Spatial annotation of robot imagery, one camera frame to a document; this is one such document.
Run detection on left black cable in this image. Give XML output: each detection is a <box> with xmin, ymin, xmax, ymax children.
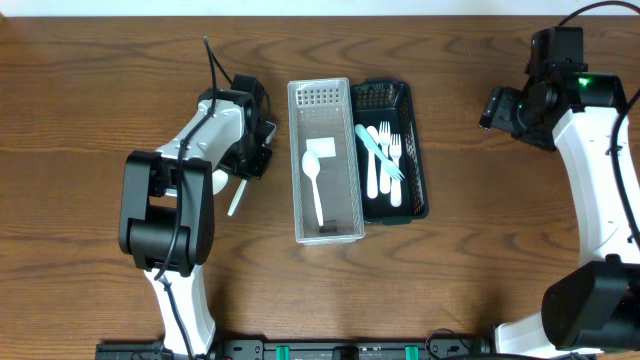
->
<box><xmin>152</xmin><ymin>35</ymin><xmax>236</xmax><ymax>360</ymax></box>

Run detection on short white plastic spoon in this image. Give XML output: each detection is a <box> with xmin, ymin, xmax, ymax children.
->
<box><xmin>366</xmin><ymin>126</ymin><xmax>379</xmax><ymax>199</ymax></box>

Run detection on dark green plastic basket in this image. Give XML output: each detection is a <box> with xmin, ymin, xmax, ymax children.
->
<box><xmin>350</xmin><ymin>79</ymin><xmax>429</xmax><ymax>225</ymax></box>

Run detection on right black cable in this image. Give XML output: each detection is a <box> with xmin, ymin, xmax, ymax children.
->
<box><xmin>557</xmin><ymin>0</ymin><xmax>640</xmax><ymax>241</ymax></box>

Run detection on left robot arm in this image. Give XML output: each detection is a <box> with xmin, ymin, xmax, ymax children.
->
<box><xmin>118</xmin><ymin>84</ymin><xmax>275</xmax><ymax>359</ymax></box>

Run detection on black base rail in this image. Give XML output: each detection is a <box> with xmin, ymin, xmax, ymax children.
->
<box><xmin>94</xmin><ymin>332</ymin><xmax>499</xmax><ymax>360</ymax></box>

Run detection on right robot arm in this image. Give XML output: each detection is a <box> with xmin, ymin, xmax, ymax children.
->
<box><xmin>479</xmin><ymin>71</ymin><xmax>639</xmax><ymax>359</ymax></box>

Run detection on white plastic spoon bowl down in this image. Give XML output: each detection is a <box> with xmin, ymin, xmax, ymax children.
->
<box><xmin>212</xmin><ymin>169</ymin><xmax>229</xmax><ymax>195</ymax></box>

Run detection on black cable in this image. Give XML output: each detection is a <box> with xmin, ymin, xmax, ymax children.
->
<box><xmin>152</xmin><ymin>35</ymin><xmax>236</xmax><ymax>360</ymax></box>
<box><xmin>557</xmin><ymin>0</ymin><xmax>640</xmax><ymax>241</ymax></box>

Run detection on white label in basket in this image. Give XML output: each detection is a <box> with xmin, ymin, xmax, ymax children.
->
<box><xmin>306</xmin><ymin>137</ymin><xmax>336</xmax><ymax>158</ymax></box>

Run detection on pale green plastic fork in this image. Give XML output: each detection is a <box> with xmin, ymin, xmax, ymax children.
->
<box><xmin>354</xmin><ymin>124</ymin><xmax>404</xmax><ymax>181</ymax></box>

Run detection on clear plastic basket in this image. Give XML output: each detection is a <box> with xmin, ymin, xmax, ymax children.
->
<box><xmin>287</xmin><ymin>78</ymin><xmax>365</xmax><ymax>246</ymax></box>

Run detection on white plastic fork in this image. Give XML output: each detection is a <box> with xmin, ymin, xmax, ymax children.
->
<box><xmin>389</xmin><ymin>134</ymin><xmax>402</xmax><ymax>208</ymax></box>
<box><xmin>378</xmin><ymin>121</ymin><xmax>393</xmax><ymax>195</ymax></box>

